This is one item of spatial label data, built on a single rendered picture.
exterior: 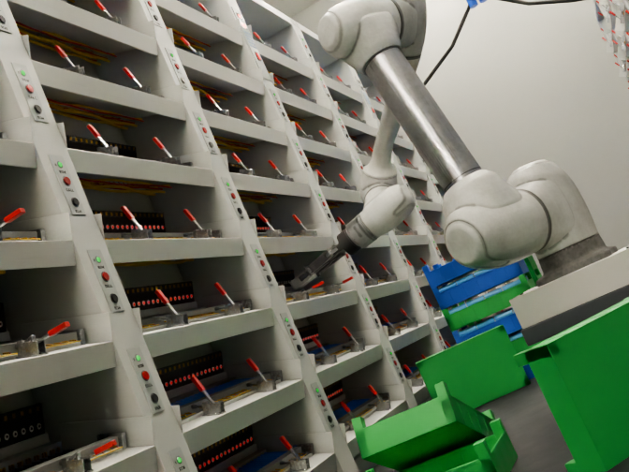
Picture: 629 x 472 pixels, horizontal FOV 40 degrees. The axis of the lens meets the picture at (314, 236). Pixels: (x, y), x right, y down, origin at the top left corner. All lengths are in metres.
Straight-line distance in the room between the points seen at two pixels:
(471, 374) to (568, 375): 1.44
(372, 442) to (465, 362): 1.13
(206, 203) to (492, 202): 0.74
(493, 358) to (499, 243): 0.93
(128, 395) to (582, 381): 0.75
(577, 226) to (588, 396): 0.78
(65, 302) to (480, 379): 1.55
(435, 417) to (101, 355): 0.61
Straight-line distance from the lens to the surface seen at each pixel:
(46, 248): 1.51
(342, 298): 2.66
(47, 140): 1.67
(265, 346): 2.17
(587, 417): 1.35
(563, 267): 2.06
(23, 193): 1.64
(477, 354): 2.77
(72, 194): 1.64
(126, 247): 1.71
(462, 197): 1.94
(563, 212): 2.05
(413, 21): 2.24
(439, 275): 2.93
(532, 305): 2.01
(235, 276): 2.19
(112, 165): 1.83
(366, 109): 4.30
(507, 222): 1.91
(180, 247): 1.89
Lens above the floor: 0.30
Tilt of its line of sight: 8 degrees up
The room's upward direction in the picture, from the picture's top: 24 degrees counter-clockwise
